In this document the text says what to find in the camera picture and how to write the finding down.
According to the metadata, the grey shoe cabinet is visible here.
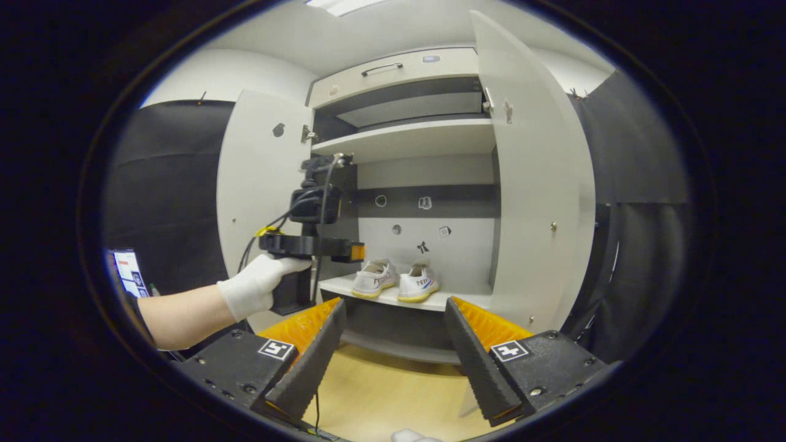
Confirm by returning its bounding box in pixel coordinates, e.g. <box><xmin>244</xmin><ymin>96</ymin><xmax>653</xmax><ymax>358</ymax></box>
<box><xmin>216</xmin><ymin>9</ymin><xmax>596</xmax><ymax>366</ymax></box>

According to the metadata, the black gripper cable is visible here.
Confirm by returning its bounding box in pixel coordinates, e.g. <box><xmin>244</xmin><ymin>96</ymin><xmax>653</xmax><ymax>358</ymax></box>
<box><xmin>238</xmin><ymin>155</ymin><xmax>346</xmax><ymax>304</ymax></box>

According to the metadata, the black backdrop cloth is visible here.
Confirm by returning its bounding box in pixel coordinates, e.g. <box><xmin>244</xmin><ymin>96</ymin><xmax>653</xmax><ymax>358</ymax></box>
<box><xmin>104</xmin><ymin>71</ymin><xmax>691</xmax><ymax>363</ymax></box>

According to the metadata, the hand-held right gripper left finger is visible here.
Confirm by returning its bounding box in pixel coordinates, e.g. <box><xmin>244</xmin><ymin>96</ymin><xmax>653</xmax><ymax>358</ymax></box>
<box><xmin>178</xmin><ymin>298</ymin><xmax>348</xmax><ymax>423</ymax></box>

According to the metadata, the ceiling light panel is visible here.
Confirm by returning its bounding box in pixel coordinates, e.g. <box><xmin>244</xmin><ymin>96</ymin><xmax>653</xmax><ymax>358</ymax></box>
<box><xmin>305</xmin><ymin>0</ymin><xmax>394</xmax><ymax>16</ymax></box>

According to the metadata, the white shoe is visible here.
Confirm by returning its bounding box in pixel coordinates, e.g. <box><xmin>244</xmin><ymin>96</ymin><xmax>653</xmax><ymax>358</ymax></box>
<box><xmin>398</xmin><ymin>264</ymin><xmax>441</xmax><ymax>304</ymax></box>
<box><xmin>351</xmin><ymin>259</ymin><xmax>399</xmax><ymax>300</ymax></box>

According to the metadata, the grey shoe cabinet door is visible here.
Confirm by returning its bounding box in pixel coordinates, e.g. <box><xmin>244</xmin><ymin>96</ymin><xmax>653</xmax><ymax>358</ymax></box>
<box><xmin>470</xmin><ymin>9</ymin><xmax>596</xmax><ymax>335</ymax></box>
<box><xmin>216</xmin><ymin>89</ymin><xmax>320</xmax><ymax>332</ymax></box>

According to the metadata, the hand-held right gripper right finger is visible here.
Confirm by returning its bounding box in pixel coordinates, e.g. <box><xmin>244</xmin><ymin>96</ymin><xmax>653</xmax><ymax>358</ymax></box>
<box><xmin>443</xmin><ymin>297</ymin><xmax>622</xmax><ymax>428</ymax></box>

